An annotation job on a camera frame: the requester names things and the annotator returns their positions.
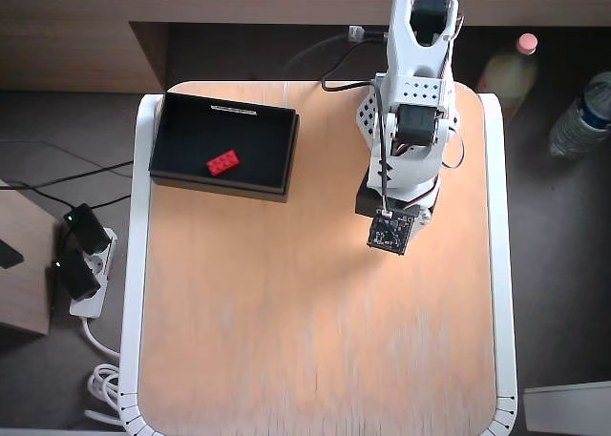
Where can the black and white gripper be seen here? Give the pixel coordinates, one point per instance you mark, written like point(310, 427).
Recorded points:
point(423, 216)

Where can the red lego block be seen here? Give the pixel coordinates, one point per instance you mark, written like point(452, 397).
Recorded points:
point(223, 161)

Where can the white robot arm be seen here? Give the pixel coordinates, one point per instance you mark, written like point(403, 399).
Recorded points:
point(413, 166)

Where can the black rectangular box bin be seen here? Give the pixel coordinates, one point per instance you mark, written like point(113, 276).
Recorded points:
point(224, 130)

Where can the yellow bottle with pink cap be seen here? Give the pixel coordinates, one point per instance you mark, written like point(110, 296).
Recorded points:
point(511, 76)

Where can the clear plastic water bottle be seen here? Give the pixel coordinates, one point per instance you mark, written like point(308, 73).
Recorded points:
point(577, 118)

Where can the white power strip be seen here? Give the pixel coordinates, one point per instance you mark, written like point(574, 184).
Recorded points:
point(102, 264)

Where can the black power adapter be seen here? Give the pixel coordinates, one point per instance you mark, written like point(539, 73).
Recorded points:
point(76, 274)
point(88, 228)

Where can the white flat board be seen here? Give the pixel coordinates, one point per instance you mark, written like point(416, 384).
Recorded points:
point(568, 407)

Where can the light wooden box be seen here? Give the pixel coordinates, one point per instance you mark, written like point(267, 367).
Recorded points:
point(24, 297)

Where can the black flat device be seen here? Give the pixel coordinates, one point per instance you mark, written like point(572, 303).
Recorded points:
point(8, 255)

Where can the black camera circuit board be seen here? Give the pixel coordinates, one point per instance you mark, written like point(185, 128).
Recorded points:
point(389, 233)

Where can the white table frame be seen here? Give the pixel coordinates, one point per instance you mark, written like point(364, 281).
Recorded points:
point(137, 264)

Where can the brown wooden bed frame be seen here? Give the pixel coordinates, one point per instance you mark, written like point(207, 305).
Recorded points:
point(71, 40)

